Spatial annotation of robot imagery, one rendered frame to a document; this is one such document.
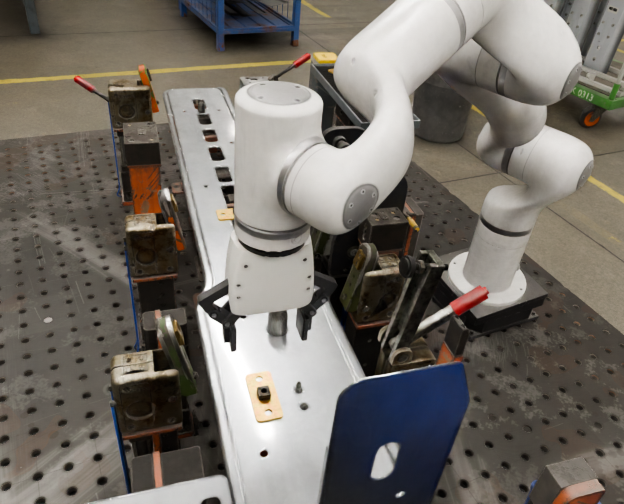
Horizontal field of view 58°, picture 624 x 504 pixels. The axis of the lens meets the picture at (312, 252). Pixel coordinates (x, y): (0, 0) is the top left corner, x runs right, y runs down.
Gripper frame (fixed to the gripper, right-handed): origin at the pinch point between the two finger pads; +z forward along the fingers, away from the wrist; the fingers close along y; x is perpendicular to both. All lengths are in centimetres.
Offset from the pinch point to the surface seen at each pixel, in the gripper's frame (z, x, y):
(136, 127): 9, -84, 13
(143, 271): 17.6, -38.0, 14.5
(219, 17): 82, -464, -68
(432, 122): 97, -267, -180
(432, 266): -9.2, 1.7, -20.5
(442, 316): 1.3, 0.5, -25.1
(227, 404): 12.3, 0.3, 5.2
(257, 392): 11.6, -0.3, 0.9
